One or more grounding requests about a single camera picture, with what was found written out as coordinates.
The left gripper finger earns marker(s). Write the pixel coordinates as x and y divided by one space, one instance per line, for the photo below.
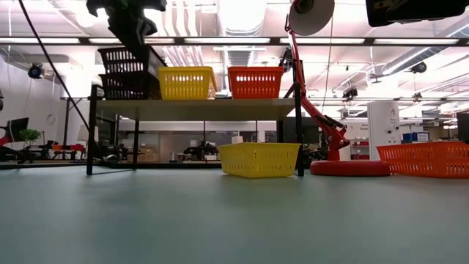
144 27
122 27

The orange plastic slotted basket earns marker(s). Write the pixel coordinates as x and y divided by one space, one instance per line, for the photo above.
256 84
256 69
421 146

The small black robot arm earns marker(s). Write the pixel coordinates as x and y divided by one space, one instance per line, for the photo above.
201 150

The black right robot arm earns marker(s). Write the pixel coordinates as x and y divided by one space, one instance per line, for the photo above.
421 9

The black-framed wooden shelf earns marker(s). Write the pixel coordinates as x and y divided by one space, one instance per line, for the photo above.
201 110

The black LED light bar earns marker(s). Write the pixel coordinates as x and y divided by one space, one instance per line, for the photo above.
179 40

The black round spotlight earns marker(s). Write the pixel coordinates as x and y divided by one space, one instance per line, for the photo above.
35 71
418 67
284 62
350 92

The pale trapezoid lampshade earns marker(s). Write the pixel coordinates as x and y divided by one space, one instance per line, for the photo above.
85 135

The orange bench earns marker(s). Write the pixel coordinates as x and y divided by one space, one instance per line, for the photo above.
69 147

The green potted plant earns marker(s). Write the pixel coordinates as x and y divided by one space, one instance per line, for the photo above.
30 135

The small white container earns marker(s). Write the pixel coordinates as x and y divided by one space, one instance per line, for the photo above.
237 139

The black computer monitor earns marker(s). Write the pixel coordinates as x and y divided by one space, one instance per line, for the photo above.
17 128

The green table mat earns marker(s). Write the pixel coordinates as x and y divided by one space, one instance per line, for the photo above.
220 227

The red storage bins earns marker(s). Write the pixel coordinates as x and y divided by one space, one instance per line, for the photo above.
361 143

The red desk lamp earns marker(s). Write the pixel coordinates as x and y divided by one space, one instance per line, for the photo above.
350 168

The white pillar kiosk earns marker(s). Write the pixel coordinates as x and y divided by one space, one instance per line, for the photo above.
383 128

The blue storage box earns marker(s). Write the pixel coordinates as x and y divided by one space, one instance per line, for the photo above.
416 137

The black flat screen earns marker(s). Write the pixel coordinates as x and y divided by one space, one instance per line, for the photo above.
463 126

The black metal frame post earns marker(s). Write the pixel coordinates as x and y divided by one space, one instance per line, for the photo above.
66 121

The round wall clock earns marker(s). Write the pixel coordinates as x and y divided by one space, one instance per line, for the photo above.
50 119

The black metal rig frame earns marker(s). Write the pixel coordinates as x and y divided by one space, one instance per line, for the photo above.
165 165

